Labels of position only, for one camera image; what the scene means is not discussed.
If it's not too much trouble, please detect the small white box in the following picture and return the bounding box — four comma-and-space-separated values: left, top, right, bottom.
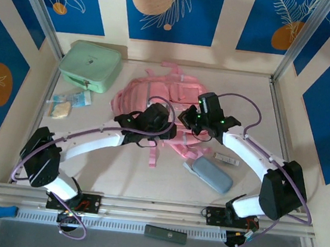
213, 153, 241, 167

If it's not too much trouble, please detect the pink backpack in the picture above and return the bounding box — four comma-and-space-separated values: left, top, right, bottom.
102, 54, 224, 175

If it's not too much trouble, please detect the white item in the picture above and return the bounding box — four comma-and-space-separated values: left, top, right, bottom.
181, 161, 202, 177

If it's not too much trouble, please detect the grey-blue pencil case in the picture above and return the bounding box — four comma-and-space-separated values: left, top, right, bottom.
190, 155, 236, 196

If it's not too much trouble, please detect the clear plastic supplies bag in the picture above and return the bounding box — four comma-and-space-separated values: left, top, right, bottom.
45, 86, 94, 124

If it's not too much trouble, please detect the mint green zip case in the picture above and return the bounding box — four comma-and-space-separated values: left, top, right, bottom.
56, 38, 126, 96

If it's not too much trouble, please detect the dark green flat device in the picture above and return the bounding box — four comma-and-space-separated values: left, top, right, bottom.
143, 224, 189, 246

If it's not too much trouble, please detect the blue foam block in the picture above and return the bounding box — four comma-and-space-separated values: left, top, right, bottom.
0, 204, 20, 221

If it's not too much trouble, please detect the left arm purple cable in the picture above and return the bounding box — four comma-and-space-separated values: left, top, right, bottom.
4, 79, 178, 247

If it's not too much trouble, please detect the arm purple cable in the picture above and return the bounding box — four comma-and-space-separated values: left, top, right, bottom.
197, 90, 327, 247
4, 79, 178, 247

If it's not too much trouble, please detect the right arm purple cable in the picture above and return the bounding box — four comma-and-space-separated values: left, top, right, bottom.
197, 90, 327, 247

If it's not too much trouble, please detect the aluminium table edge rail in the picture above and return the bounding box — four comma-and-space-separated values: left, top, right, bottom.
8, 50, 65, 188
253, 77, 320, 214

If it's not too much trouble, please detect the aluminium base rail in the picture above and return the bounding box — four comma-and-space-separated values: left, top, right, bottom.
0, 181, 319, 246

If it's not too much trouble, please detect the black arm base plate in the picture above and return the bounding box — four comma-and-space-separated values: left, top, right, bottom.
204, 205, 261, 232
45, 188, 103, 215

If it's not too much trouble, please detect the white slotted cable duct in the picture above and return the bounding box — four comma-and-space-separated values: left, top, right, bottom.
16, 205, 228, 245

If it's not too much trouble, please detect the black cable mount bracket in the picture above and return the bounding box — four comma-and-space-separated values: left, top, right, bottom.
55, 209, 84, 234
224, 229, 259, 247

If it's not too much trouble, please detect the aluminium frame post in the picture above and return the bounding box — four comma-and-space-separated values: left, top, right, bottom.
271, 0, 330, 87
4, 0, 72, 59

